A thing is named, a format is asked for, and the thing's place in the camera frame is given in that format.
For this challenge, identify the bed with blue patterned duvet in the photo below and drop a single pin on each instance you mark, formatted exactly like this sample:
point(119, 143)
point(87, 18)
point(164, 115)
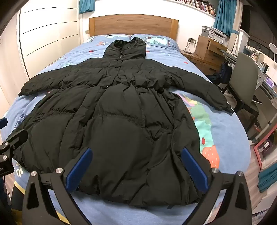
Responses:
point(220, 129)

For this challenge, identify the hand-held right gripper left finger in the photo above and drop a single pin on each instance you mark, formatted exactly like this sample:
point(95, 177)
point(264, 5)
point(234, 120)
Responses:
point(79, 169)

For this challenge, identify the white desk lamp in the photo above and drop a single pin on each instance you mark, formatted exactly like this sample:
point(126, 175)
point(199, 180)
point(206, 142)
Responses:
point(272, 48)

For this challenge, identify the wooden headboard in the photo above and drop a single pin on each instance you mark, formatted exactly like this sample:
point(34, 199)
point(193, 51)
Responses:
point(134, 26)

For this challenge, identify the white wardrobe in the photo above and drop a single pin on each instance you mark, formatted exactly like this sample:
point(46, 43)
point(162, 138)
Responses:
point(47, 32)

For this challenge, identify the wooden drawer cabinet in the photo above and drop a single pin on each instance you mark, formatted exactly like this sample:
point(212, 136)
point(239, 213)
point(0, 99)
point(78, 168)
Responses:
point(211, 52)

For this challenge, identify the dark cloth pile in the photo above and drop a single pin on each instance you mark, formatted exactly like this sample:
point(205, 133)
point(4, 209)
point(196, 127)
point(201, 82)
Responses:
point(214, 77)

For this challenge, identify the metal wall socket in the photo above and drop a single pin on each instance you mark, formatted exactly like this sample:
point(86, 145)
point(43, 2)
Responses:
point(192, 40)

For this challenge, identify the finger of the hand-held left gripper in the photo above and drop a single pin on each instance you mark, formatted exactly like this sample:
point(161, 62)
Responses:
point(19, 137)
point(3, 122)

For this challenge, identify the white desk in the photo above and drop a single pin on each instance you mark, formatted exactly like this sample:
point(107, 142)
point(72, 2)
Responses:
point(268, 93)

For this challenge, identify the black puffer coat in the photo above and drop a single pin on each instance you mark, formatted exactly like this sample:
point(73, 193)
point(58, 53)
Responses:
point(121, 121)

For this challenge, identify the pink frame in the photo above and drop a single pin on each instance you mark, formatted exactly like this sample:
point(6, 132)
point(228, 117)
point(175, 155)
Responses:
point(257, 159)

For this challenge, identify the grey chair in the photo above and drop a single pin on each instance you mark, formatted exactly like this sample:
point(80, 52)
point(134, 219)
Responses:
point(242, 73)

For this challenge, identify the white printer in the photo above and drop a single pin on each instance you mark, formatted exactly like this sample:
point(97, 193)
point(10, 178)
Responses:
point(213, 33)

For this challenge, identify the teal curtain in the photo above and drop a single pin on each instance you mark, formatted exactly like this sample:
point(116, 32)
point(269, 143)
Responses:
point(86, 5)
point(225, 15)

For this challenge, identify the teal cloth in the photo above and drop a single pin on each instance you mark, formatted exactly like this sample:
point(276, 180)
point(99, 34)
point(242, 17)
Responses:
point(268, 178)

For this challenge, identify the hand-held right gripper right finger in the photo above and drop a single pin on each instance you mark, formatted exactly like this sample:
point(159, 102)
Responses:
point(194, 171)

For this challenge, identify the dark blue bag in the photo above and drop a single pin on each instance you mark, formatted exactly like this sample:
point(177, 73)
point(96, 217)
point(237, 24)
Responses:
point(226, 72)

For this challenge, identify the row of books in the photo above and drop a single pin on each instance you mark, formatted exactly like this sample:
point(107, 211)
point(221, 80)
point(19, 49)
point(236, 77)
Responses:
point(203, 5)

